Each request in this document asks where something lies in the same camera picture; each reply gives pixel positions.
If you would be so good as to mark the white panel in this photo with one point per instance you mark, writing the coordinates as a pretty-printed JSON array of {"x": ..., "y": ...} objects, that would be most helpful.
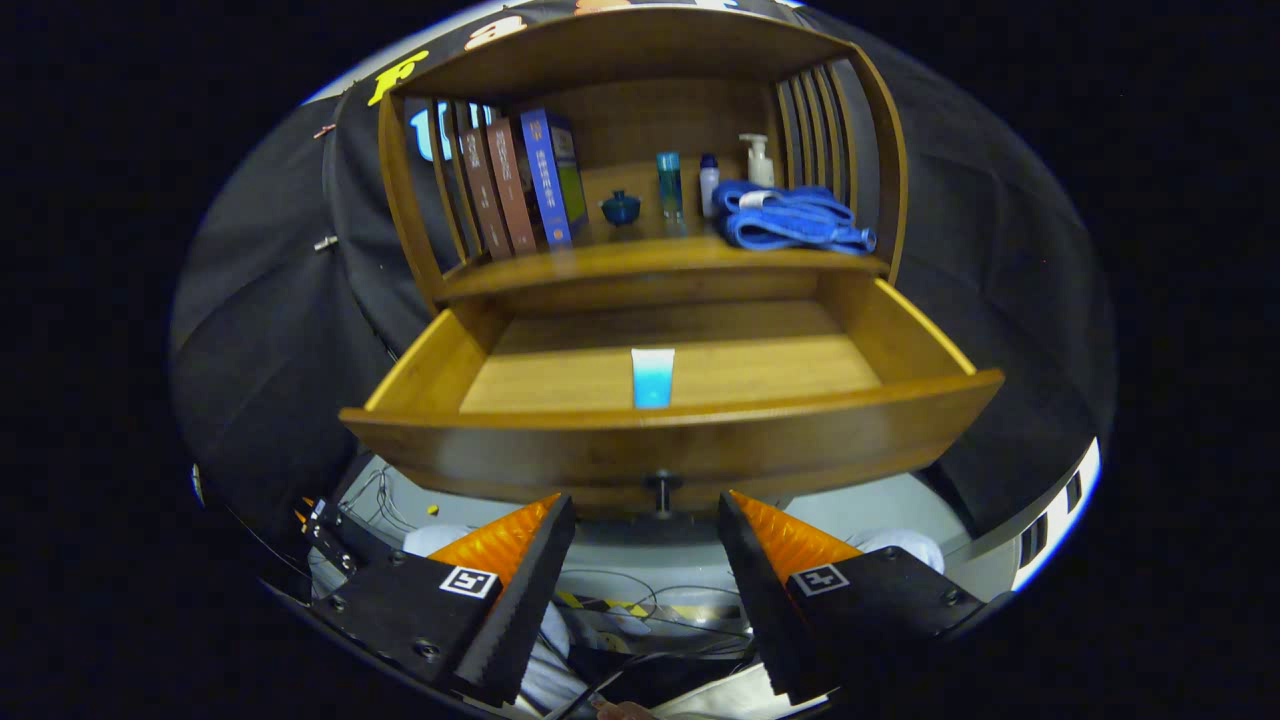
[{"x": 1085, "y": 480}]

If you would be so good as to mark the wooden cabinet with slatted shelf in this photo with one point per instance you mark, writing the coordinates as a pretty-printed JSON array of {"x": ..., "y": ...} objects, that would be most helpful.
[{"x": 640, "y": 110}]

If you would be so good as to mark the yellow black floor tape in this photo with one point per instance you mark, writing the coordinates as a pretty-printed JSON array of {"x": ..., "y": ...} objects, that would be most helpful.
[{"x": 620, "y": 606}]

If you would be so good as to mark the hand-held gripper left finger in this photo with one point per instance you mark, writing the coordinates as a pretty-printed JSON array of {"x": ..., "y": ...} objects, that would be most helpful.
[{"x": 525, "y": 610}]

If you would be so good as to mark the blue lidded ceramic cup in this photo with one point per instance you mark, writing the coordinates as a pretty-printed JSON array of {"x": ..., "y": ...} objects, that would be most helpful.
[{"x": 621, "y": 210}]

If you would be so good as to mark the reddish brown book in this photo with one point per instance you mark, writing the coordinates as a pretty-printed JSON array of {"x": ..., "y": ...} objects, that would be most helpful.
[{"x": 510, "y": 185}]

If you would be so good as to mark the white pump bottle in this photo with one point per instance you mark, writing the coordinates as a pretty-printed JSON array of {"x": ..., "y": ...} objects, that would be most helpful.
[{"x": 760, "y": 168}]

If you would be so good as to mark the white bottle with blue cap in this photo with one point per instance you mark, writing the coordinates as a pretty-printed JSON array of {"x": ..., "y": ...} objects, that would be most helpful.
[{"x": 709, "y": 185}]

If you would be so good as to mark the thick blue book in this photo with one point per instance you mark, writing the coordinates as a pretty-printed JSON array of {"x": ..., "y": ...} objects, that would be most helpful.
[{"x": 548, "y": 180}]

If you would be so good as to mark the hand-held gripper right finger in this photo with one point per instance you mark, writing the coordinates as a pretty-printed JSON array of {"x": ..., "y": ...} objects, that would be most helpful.
[{"x": 765, "y": 610}]

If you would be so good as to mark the teal glass bottle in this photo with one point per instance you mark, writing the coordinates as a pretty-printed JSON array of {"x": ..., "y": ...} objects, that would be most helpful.
[{"x": 669, "y": 185}]

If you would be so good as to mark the folded blue towel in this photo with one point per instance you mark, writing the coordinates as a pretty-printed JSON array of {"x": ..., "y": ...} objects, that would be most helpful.
[{"x": 790, "y": 225}]

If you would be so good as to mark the wooden drawer with dark knob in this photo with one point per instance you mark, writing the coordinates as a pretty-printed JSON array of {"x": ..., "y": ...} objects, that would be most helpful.
[{"x": 780, "y": 450}]

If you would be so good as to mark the dark brown book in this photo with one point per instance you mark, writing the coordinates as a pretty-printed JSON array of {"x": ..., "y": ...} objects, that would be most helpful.
[{"x": 482, "y": 190}]

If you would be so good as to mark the blue white cream tube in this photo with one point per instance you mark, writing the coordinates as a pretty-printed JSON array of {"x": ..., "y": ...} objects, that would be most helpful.
[{"x": 653, "y": 380}]

